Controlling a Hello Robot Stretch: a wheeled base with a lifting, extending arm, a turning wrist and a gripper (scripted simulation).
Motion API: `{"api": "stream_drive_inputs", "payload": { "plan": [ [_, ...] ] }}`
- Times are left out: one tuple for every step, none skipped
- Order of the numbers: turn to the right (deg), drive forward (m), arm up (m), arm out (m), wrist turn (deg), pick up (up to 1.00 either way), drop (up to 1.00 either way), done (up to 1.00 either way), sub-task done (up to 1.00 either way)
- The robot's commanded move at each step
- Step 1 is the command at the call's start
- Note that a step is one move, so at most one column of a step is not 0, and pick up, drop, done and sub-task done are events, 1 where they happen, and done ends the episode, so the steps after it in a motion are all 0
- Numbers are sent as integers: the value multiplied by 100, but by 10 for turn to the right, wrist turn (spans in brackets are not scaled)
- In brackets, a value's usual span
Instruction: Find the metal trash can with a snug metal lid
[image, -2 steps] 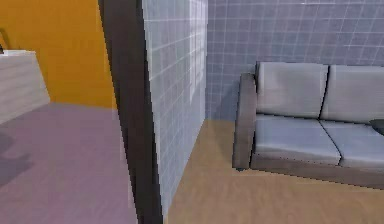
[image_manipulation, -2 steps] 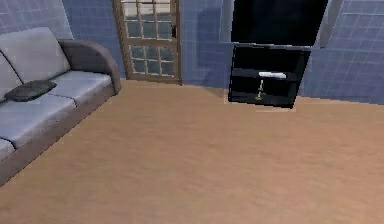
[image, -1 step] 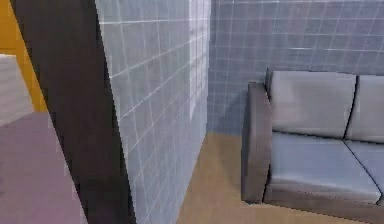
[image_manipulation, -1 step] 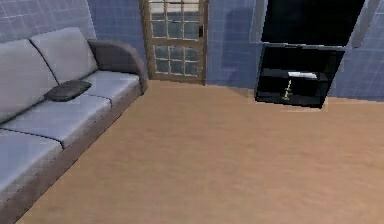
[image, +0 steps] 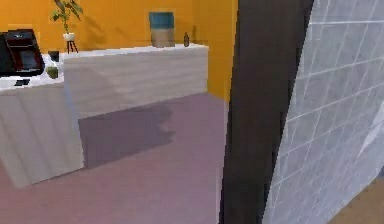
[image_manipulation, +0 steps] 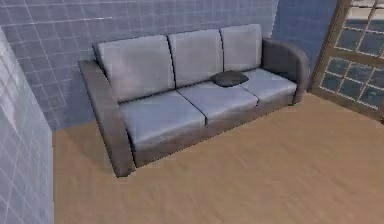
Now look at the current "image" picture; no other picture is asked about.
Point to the dark brown door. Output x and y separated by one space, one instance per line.
260 113

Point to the pale wood kitchen counter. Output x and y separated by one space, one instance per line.
133 76

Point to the small dark bottle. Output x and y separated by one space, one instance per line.
186 40

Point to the flat black phone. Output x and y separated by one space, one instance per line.
22 82

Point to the green house plant white pot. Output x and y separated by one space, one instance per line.
67 23

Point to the blue and beige canister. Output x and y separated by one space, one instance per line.
162 30

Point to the black coffee machine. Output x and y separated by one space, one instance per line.
20 51

